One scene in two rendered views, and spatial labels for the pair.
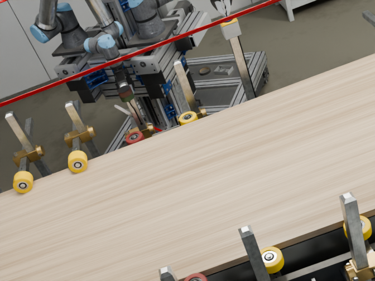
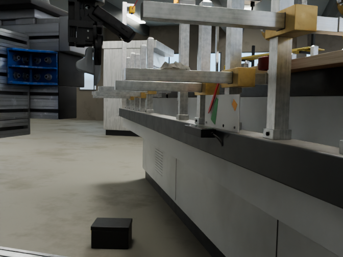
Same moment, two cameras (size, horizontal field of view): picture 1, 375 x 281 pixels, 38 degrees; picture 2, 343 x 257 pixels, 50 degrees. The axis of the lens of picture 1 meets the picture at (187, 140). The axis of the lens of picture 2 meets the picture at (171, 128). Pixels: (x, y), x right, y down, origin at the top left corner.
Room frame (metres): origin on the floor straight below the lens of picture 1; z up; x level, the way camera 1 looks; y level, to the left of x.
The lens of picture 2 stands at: (2.58, 1.12, 0.78)
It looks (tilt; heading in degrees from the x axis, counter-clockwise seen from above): 4 degrees down; 253
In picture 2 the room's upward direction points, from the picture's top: 1 degrees clockwise
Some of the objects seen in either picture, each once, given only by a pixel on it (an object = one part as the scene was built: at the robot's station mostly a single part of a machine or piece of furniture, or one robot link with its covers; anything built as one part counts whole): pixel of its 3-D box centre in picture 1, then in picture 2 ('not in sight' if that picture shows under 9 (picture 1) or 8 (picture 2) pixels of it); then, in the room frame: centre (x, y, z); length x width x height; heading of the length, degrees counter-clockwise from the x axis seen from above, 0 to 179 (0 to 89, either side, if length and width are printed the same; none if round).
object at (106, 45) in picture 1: (107, 47); not in sight; (2.51, 0.19, 1.12); 0.09 x 0.08 x 0.11; 39
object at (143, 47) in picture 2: not in sight; (142, 80); (2.04, -1.33, 0.91); 0.03 x 0.03 x 0.48; 87
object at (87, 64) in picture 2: not in sight; (88, 66); (2.51, 0.20, 0.86); 0.06 x 0.03 x 0.09; 177
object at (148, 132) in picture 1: (140, 134); (237, 78); (2.11, 0.19, 0.85); 0.13 x 0.06 x 0.05; 87
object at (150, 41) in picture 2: not in sight; (149, 77); (2.05, -1.08, 0.92); 0.03 x 0.03 x 0.48; 87
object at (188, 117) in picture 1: (191, 126); not in sight; (2.00, -0.04, 0.85); 0.08 x 0.08 x 0.11
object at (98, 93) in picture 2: not in sight; (129, 94); (2.13, -1.30, 0.82); 0.43 x 0.03 x 0.04; 177
